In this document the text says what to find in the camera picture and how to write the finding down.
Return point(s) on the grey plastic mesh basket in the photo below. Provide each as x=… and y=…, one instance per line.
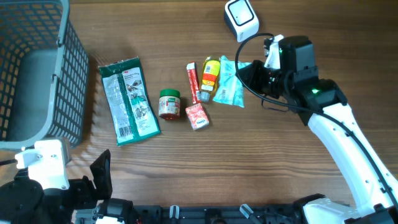
x=44, y=74

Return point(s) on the red juice carton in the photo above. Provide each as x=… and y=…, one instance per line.
x=197, y=116

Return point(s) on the green lid spice jar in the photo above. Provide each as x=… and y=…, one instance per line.
x=169, y=104

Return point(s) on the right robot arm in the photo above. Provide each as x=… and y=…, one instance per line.
x=289, y=78

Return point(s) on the green white snack pack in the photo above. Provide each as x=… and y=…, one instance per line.
x=230, y=89

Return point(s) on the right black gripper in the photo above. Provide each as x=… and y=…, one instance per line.
x=255, y=68

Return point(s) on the white barcode scanner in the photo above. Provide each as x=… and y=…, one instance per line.
x=241, y=19

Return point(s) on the dark green box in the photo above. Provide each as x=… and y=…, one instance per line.
x=125, y=89

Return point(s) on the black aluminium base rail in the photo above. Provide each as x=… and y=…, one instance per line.
x=274, y=213

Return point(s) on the yellow liquid bottle grey cap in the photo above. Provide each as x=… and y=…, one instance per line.
x=209, y=78

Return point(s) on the red slim stick packet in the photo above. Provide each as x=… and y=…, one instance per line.
x=194, y=86

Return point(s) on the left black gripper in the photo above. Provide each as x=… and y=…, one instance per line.
x=88, y=195

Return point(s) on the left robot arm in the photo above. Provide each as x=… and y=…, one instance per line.
x=25, y=201

